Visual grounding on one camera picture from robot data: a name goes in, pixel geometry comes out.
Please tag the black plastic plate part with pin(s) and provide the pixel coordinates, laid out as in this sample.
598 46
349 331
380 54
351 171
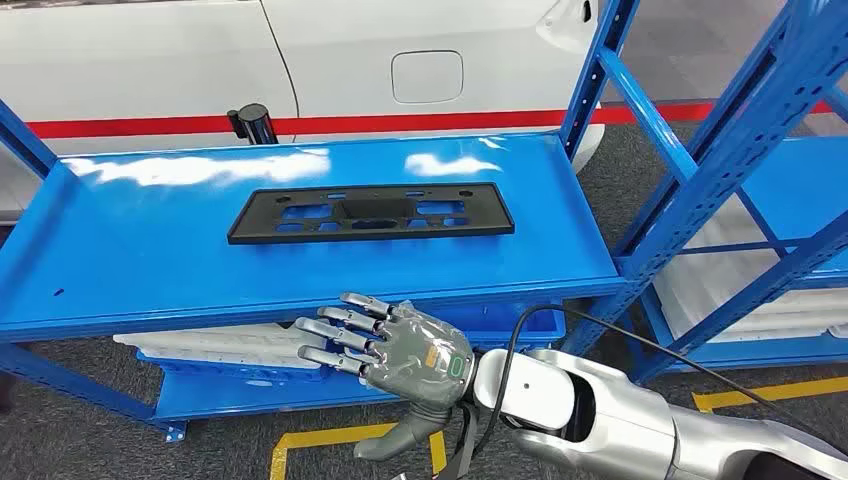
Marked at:
265 225

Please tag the blue steel shelf rack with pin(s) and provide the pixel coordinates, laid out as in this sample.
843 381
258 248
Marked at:
795 199
132 265

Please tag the red barrier belt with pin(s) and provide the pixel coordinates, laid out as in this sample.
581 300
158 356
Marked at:
397 122

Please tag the flat blue plastic tray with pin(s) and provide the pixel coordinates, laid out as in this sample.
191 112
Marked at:
159 368

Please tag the white plastic crate stack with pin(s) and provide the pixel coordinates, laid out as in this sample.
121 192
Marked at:
715 285

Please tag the white car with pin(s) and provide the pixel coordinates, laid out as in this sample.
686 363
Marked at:
166 60

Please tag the yellow floor tape square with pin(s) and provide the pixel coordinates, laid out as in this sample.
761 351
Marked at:
762 393

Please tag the black stanchion post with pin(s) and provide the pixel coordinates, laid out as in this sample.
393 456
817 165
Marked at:
255 126

